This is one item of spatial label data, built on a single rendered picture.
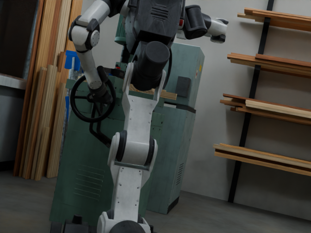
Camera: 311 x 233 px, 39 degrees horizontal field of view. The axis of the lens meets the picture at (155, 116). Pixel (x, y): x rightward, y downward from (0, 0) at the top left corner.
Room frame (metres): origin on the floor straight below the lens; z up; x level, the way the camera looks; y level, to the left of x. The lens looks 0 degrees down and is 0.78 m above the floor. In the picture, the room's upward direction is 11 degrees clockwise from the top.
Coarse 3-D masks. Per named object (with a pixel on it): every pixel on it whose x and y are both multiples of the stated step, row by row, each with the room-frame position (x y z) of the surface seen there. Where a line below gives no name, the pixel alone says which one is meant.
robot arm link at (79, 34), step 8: (72, 32) 2.00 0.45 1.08; (80, 32) 1.99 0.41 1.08; (88, 32) 1.98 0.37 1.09; (80, 40) 1.99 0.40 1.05; (88, 40) 1.98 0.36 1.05; (80, 48) 2.01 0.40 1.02; (88, 48) 2.01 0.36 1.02; (80, 56) 2.05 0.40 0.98; (88, 56) 2.06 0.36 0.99; (88, 64) 2.10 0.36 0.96
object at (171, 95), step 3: (162, 93) 2.74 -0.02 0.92; (165, 93) 2.73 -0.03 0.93; (168, 93) 2.72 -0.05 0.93; (171, 93) 2.72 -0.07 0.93; (174, 93) 2.71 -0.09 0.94; (162, 96) 2.73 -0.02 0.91; (165, 96) 2.73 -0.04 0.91; (168, 96) 2.72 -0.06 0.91; (171, 96) 2.72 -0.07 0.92; (174, 96) 2.71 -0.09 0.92; (174, 99) 2.71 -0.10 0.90
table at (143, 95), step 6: (66, 84) 2.77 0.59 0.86; (72, 84) 2.76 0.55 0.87; (84, 84) 2.73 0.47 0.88; (78, 90) 2.75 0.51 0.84; (84, 90) 2.73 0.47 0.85; (120, 90) 2.66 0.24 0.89; (120, 96) 2.64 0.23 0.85; (138, 96) 2.62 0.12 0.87; (144, 96) 2.61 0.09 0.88; (150, 96) 2.59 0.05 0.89; (162, 102) 2.75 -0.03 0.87
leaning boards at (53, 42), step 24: (48, 0) 3.98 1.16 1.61; (72, 0) 4.57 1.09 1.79; (48, 24) 4.04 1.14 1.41; (48, 48) 4.11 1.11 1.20; (72, 48) 4.65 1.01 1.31; (48, 72) 3.93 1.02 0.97; (48, 96) 3.97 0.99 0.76; (24, 120) 3.92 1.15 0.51; (48, 120) 4.04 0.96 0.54; (24, 144) 3.94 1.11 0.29; (48, 144) 4.18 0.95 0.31; (24, 168) 3.93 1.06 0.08; (48, 168) 4.15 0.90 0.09
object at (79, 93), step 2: (78, 92) 2.74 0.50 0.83; (80, 92) 2.74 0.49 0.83; (82, 92) 2.73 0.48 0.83; (84, 92) 2.73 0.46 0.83; (86, 92) 2.73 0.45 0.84; (88, 92) 2.72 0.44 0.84; (78, 94) 2.74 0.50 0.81; (80, 94) 2.74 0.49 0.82; (82, 94) 2.73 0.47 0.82; (84, 94) 2.73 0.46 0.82; (86, 94) 2.73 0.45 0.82; (116, 98) 2.66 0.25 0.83; (118, 98) 2.66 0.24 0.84; (120, 98) 2.65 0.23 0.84; (116, 100) 2.66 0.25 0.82; (118, 100) 2.66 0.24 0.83; (120, 100) 2.65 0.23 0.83; (116, 102) 2.66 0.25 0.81; (118, 102) 2.66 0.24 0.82; (120, 102) 2.65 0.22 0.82; (118, 104) 2.65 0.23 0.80; (120, 104) 2.65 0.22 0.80
